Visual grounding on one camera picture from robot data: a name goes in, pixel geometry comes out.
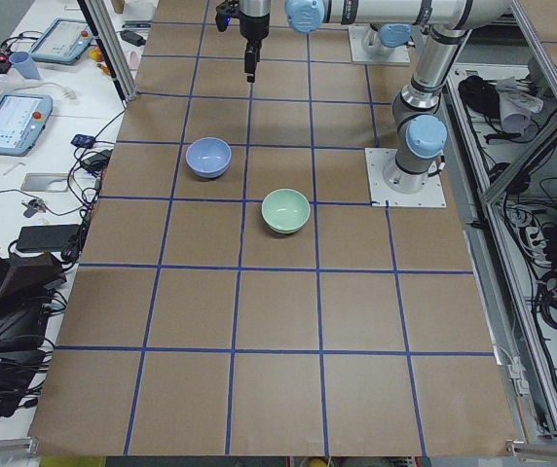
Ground black gripper near bowls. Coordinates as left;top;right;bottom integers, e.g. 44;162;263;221
239;0;271;83

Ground green ceramic bowl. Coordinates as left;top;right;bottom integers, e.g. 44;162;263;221
261;188;311;234

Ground silver robot arm near bowls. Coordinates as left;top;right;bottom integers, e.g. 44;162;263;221
284;1;510;195

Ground blue ceramic bowl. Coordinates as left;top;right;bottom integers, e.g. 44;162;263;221
185;137;232;179

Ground pink plastic cup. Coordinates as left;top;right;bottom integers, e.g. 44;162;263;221
126;51;140;71

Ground teach pendant tablet upper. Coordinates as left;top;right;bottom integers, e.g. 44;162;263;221
29;18;93;65

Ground teach pendant tablet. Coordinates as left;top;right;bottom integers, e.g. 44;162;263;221
0;92;54;157
29;18;93;65

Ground blue plastic cup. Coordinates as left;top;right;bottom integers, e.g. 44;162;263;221
9;51;41;80

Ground teach pendant tablet lower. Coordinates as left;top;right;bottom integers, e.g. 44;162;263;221
0;92;54;157

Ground black power adapter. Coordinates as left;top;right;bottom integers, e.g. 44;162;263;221
16;224;80;253

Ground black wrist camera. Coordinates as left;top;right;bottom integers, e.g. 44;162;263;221
215;0;240;32

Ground aluminium frame post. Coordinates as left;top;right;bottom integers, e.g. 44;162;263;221
77;0;137;102

